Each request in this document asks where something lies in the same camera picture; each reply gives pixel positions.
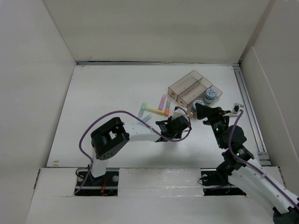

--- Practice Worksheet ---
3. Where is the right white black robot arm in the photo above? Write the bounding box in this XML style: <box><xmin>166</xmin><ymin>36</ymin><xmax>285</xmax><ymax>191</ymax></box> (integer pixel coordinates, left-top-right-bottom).
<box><xmin>195</xmin><ymin>103</ymin><xmax>299</xmax><ymax>224</ymax></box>

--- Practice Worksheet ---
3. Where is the yellow highlighter marker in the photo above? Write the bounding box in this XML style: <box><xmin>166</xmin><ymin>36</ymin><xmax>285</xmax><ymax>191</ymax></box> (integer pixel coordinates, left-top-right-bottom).
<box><xmin>145</xmin><ymin>107</ymin><xmax>164</xmax><ymax>116</ymax></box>

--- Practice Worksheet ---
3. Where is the pink purple highlighter marker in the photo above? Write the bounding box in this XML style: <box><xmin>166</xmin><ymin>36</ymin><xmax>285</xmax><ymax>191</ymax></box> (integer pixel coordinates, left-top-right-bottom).
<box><xmin>158</xmin><ymin>94</ymin><xmax>167</xmax><ymax>111</ymax></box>

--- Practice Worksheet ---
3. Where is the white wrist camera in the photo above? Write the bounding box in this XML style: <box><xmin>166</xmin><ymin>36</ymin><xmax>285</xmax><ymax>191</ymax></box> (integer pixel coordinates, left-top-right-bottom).
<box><xmin>224</xmin><ymin>103</ymin><xmax>244</xmax><ymax>118</ymax></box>
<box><xmin>171</xmin><ymin>109</ymin><xmax>185</xmax><ymax>119</ymax></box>

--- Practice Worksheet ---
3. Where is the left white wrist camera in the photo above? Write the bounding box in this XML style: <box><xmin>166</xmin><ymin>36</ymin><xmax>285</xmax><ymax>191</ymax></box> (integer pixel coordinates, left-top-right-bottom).
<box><xmin>171</xmin><ymin>109</ymin><xmax>185</xmax><ymax>119</ymax></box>

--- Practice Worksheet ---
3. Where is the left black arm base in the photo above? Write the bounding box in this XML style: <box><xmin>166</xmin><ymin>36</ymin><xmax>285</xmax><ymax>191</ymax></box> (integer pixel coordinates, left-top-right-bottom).
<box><xmin>74</xmin><ymin>169</ymin><xmax>119</xmax><ymax>196</ymax></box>

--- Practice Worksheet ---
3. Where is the orange highlighter marker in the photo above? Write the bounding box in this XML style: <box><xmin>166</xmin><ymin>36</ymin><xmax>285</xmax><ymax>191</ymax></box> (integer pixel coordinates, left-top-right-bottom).
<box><xmin>164</xmin><ymin>99</ymin><xmax>171</xmax><ymax>117</ymax></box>

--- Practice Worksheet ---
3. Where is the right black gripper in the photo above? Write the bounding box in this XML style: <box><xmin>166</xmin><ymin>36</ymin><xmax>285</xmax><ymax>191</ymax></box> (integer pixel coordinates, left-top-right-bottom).
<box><xmin>194</xmin><ymin>102</ymin><xmax>230</xmax><ymax>148</ymax></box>

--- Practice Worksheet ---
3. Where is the clear three-compartment organizer tray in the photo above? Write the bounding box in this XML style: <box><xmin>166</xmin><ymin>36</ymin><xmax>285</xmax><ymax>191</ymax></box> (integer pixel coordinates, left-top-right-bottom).
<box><xmin>168</xmin><ymin>70</ymin><xmax>223</xmax><ymax>119</ymax></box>

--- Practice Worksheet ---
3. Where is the green highlighter marker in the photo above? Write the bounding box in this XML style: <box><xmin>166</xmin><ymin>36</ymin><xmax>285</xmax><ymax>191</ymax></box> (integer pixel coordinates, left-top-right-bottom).
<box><xmin>138</xmin><ymin>102</ymin><xmax>147</xmax><ymax>119</ymax></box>

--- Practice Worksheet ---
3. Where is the blue highlighter marker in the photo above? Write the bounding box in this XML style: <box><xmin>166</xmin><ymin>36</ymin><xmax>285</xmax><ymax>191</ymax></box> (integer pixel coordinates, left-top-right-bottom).
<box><xmin>137</xmin><ymin>114</ymin><xmax>153</xmax><ymax>125</ymax></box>

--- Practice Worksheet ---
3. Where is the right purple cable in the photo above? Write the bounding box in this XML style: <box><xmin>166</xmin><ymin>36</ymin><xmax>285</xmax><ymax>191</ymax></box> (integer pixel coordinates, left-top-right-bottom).
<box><xmin>228</xmin><ymin>109</ymin><xmax>299</xmax><ymax>210</ymax></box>

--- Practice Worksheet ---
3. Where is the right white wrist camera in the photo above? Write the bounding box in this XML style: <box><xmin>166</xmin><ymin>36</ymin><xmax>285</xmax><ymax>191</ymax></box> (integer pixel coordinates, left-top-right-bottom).
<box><xmin>224</xmin><ymin>103</ymin><xmax>244</xmax><ymax>118</ymax></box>

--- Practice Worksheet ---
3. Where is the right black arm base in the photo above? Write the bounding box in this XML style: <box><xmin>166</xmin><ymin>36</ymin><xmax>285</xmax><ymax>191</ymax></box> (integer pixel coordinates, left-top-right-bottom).
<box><xmin>198</xmin><ymin>169</ymin><xmax>246</xmax><ymax>196</ymax></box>

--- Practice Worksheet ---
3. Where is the blue tape roll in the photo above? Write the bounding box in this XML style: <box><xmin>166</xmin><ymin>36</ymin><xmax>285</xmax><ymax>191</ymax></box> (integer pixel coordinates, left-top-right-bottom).
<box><xmin>203</xmin><ymin>88</ymin><xmax>217</xmax><ymax>104</ymax></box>
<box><xmin>192</xmin><ymin>99</ymin><xmax>203</xmax><ymax>112</ymax></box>

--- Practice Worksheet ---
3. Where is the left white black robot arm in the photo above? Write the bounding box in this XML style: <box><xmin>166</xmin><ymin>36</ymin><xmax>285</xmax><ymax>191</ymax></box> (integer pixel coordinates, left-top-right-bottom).
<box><xmin>88</xmin><ymin>115</ymin><xmax>191</xmax><ymax>185</ymax></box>

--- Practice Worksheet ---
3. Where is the aluminium rail right edge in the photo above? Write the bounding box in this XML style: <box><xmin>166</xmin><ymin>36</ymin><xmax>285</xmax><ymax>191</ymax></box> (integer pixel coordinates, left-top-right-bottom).
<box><xmin>233</xmin><ymin>66</ymin><xmax>272</xmax><ymax>167</ymax></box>

